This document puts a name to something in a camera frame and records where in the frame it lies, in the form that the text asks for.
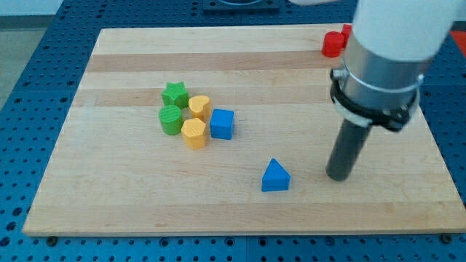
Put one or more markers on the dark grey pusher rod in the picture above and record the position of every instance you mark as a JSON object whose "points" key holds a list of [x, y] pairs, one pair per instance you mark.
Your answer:
{"points": [[346, 149]]}

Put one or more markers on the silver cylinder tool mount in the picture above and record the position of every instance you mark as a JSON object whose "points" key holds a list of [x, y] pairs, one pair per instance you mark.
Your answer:
{"points": [[368, 89]]}

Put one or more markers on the blue triangle block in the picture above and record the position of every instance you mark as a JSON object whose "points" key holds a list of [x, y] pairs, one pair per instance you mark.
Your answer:
{"points": [[275, 177]]}

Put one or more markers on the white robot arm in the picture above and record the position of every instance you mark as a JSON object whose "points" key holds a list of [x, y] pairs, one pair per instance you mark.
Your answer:
{"points": [[390, 47]]}

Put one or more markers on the red block behind arm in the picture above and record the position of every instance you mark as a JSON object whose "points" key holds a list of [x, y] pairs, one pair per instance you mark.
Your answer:
{"points": [[346, 31]]}

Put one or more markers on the blue cube block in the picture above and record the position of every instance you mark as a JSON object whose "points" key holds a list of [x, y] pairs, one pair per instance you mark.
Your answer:
{"points": [[222, 124]]}

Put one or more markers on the red cylinder block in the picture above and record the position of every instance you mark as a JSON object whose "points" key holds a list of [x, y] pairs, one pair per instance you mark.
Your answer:
{"points": [[332, 44]]}

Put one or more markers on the yellow heart block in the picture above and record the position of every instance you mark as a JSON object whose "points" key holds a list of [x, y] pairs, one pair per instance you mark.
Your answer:
{"points": [[199, 107]]}

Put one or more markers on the yellow hexagon block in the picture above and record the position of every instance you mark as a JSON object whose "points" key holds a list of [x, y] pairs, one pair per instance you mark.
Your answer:
{"points": [[194, 133]]}

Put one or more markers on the wooden board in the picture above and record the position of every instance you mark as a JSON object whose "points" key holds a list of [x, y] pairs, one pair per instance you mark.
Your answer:
{"points": [[113, 172]]}

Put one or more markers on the green star block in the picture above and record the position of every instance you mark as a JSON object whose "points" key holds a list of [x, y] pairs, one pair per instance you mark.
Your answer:
{"points": [[175, 94]]}

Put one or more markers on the green cylinder block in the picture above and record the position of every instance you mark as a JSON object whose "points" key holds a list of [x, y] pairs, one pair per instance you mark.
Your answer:
{"points": [[171, 120]]}

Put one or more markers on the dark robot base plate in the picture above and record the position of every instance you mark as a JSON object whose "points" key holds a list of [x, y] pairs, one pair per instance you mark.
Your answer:
{"points": [[239, 5]]}

